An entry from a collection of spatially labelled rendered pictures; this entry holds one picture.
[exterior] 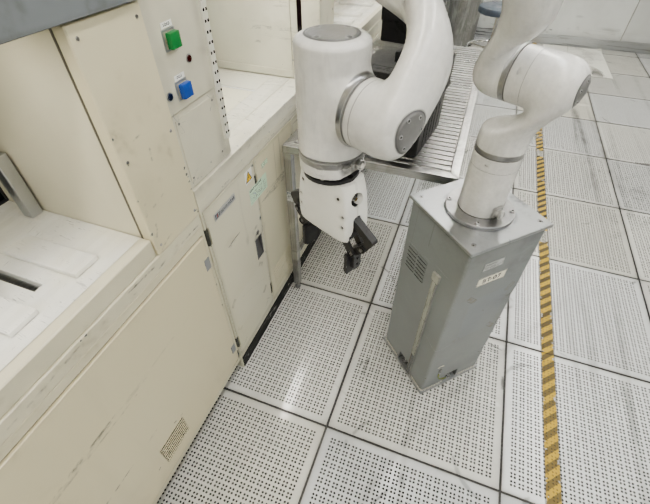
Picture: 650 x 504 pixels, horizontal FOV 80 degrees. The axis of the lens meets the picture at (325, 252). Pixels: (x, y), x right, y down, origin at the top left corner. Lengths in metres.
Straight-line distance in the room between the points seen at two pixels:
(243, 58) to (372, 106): 1.34
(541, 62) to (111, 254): 0.97
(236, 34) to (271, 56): 0.15
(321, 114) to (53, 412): 0.74
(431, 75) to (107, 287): 0.72
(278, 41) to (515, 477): 1.72
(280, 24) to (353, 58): 1.18
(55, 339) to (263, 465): 0.89
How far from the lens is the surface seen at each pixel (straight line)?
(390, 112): 0.40
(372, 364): 1.67
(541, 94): 0.95
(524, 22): 0.87
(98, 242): 1.01
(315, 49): 0.43
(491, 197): 1.10
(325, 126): 0.45
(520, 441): 1.68
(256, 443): 1.55
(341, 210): 0.52
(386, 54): 1.44
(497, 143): 1.02
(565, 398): 1.84
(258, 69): 1.70
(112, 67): 0.83
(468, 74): 2.11
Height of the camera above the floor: 1.45
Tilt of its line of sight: 44 degrees down
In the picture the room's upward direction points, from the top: straight up
